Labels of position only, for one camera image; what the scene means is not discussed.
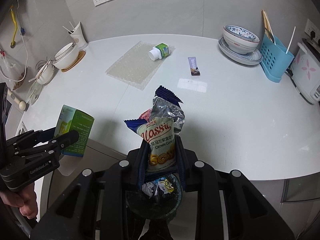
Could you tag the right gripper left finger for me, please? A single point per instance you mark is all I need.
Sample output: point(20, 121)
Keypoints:
point(138, 159)

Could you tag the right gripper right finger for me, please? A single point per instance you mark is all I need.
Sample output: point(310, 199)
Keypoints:
point(185, 161)

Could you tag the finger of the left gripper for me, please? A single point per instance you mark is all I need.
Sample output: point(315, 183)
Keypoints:
point(43, 135)
point(60, 143)

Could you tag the blue cookie wrapper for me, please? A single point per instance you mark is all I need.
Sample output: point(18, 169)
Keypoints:
point(159, 130)

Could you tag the purple sachet packet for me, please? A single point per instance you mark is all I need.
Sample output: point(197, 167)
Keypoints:
point(193, 66)

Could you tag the white green label bottle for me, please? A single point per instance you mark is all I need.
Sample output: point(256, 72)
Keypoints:
point(159, 52)

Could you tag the black mesh trash bin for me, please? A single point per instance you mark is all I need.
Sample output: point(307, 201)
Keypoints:
point(151, 203)

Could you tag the person's left hand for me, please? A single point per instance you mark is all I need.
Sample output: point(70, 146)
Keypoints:
point(25, 200)

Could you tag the yellow crumpled snack wrapper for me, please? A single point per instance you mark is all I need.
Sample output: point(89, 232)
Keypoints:
point(165, 185)

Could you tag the red mesh net bag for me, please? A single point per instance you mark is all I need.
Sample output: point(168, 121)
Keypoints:
point(146, 115)

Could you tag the white mug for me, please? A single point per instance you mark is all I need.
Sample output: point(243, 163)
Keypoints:
point(45, 74)

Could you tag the white bowl on coaster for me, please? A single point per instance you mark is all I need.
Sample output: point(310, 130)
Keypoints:
point(66, 56)

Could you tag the wooden coaster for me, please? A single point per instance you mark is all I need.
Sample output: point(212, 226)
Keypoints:
point(81, 55)

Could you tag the bubble wrap sheet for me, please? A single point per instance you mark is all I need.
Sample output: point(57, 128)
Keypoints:
point(135, 67)

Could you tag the white toothpick cup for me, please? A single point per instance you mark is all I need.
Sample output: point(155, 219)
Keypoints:
point(78, 36)

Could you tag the blue striped plate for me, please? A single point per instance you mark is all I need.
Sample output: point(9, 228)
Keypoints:
point(249, 59)

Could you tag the white bowl PERFECT text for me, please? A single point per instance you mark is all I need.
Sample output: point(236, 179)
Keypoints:
point(239, 45)

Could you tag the blue plastic utensil holder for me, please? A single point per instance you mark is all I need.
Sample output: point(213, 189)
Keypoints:
point(275, 58)

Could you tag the blue floral inner bowl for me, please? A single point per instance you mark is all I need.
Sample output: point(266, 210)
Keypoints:
point(242, 33)

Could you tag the white floral rice cooker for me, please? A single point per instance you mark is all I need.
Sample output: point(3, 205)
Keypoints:
point(305, 71)

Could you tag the wooden chopsticks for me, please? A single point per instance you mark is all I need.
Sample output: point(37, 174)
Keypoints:
point(267, 26)

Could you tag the white plastic straw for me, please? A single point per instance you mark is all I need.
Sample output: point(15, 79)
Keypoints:
point(291, 39)

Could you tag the yellow hook handle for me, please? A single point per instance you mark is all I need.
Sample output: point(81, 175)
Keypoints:
point(15, 27)

